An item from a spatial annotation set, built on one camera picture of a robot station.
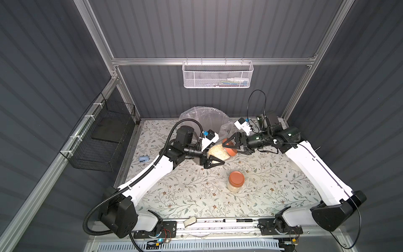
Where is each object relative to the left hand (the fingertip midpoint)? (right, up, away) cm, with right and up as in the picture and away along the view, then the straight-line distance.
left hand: (224, 158), depth 67 cm
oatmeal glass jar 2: (+8, -20, +16) cm, 27 cm away
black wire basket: (-59, +6, +5) cm, 60 cm away
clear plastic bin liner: (-5, +19, +24) cm, 31 cm away
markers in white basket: (+7, +41, +26) cm, 50 cm away
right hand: (+2, +5, -2) cm, 6 cm away
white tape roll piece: (-15, -31, +7) cm, 36 cm away
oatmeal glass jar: (-2, +3, -3) cm, 5 cm away
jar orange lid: (+3, +3, -5) cm, 7 cm away
